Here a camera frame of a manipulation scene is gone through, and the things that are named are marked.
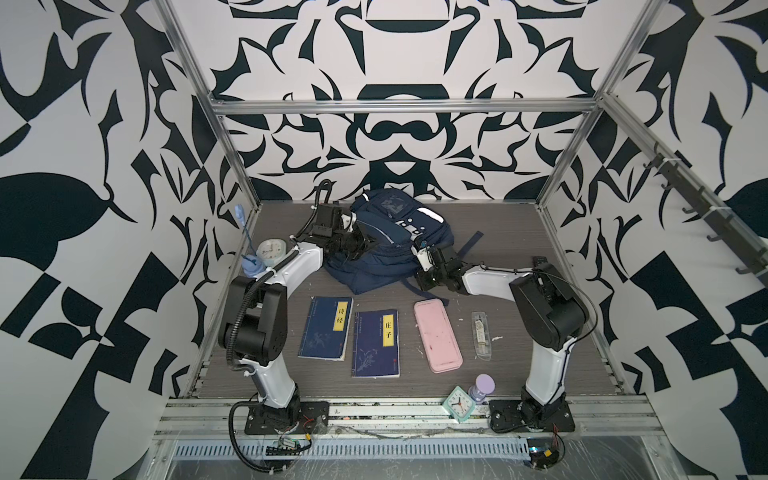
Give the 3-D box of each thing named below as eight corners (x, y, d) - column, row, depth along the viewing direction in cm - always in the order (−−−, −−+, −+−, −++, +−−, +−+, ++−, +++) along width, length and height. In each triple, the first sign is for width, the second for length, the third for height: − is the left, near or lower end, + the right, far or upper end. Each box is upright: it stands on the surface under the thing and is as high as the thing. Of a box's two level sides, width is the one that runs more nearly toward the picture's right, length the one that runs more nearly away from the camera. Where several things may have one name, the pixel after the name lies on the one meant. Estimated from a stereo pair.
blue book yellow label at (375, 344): (350, 377, 82) (349, 375, 80) (354, 313, 94) (353, 309, 92) (399, 377, 82) (400, 375, 80) (397, 313, 94) (398, 309, 92)
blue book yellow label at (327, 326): (299, 360, 85) (297, 358, 83) (309, 299, 97) (308, 296, 95) (348, 360, 85) (348, 358, 83) (353, 299, 97) (352, 296, 95)
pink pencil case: (430, 375, 82) (431, 372, 80) (412, 304, 95) (413, 300, 93) (464, 368, 83) (466, 365, 81) (442, 300, 96) (443, 296, 94)
